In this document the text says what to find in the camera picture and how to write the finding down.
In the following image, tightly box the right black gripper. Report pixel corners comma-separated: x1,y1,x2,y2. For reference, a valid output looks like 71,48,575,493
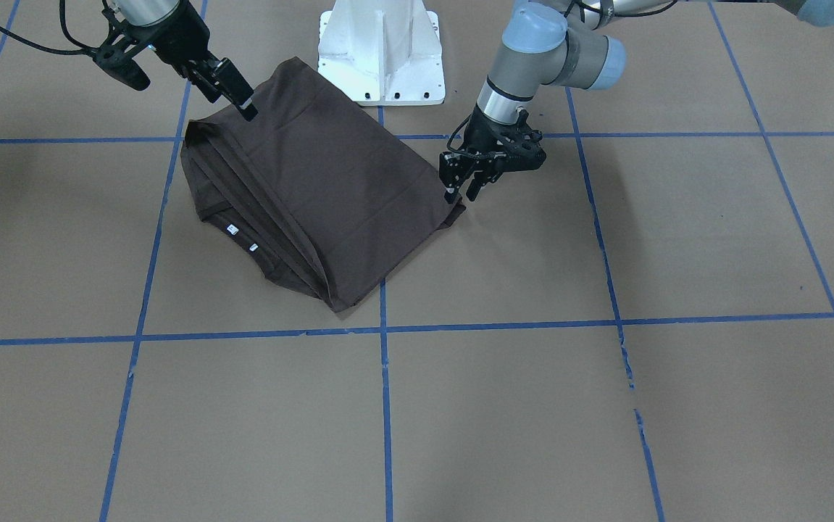
151,4,258,121

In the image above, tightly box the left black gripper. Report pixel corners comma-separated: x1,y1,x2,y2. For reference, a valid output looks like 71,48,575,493
438,105,526,204

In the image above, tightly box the dark brown t-shirt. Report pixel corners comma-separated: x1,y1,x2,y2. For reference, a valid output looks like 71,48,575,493
180,57,465,313

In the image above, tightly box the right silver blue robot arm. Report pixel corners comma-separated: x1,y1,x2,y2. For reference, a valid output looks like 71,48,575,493
94,1,258,121

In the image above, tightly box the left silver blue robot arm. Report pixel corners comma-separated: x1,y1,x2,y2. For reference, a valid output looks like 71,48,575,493
438,1,674,204

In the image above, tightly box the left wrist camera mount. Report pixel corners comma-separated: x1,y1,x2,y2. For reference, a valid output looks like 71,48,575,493
497,108,547,173

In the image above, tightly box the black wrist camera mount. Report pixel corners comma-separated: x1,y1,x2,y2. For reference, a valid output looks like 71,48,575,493
92,21,151,91

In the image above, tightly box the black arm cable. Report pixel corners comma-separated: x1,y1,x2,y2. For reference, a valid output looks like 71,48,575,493
0,0,109,57

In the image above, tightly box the white pedestal column base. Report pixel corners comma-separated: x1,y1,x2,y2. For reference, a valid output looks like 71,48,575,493
317,1,446,107

